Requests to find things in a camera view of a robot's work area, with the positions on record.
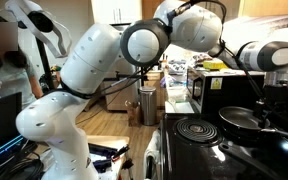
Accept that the black electric stove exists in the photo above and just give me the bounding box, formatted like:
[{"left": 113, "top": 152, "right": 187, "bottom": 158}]
[{"left": 160, "top": 113, "right": 288, "bottom": 180}]

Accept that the steel trash can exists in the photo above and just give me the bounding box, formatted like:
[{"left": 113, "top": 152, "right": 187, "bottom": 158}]
[{"left": 140, "top": 86, "right": 157, "bottom": 126}]

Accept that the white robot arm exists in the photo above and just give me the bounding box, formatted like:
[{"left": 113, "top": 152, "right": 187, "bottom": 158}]
[{"left": 16, "top": 0, "right": 288, "bottom": 180}]

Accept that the white dish towel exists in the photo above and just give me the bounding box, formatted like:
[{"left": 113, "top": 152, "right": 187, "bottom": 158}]
[{"left": 143, "top": 129, "right": 161, "bottom": 180}]

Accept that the coil burner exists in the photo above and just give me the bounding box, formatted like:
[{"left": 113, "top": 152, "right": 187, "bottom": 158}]
[{"left": 175, "top": 119, "right": 220, "bottom": 144}]

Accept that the black cable bundle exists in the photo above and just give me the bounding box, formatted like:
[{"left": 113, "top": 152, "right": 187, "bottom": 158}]
[{"left": 0, "top": 141, "right": 53, "bottom": 180}]

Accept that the stainless refrigerator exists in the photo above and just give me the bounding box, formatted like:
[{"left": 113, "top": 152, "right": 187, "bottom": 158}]
[{"left": 103, "top": 23, "right": 142, "bottom": 112}]

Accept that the black orange clamp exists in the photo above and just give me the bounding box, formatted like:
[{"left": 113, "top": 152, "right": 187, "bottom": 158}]
[{"left": 111, "top": 144, "right": 130, "bottom": 162}]

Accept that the black microwave oven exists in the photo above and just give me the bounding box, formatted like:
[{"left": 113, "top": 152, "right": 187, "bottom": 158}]
[{"left": 186, "top": 67, "right": 259, "bottom": 114}]

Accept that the black frying pan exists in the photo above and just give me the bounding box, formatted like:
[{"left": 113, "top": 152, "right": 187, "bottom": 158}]
[{"left": 218, "top": 106, "right": 288, "bottom": 138}]

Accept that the black monitor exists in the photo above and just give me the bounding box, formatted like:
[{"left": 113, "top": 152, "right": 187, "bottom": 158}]
[{"left": 0, "top": 93, "right": 23, "bottom": 165}]

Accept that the person in grey shirt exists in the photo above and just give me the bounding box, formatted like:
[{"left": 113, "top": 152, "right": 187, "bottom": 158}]
[{"left": 0, "top": 16, "right": 43, "bottom": 108}]

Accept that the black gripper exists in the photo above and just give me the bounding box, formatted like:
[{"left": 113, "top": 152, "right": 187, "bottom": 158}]
[{"left": 263, "top": 72, "right": 288, "bottom": 126}]

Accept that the yellow box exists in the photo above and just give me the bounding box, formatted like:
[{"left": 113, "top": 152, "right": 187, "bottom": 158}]
[{"left": 203, "top": 60, "right": 227, "bottom": 70}]

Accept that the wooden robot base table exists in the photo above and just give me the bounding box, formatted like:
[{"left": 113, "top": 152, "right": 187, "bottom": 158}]
[{"left": 87, "top": 135, "right": 129, "bottom": 180}]

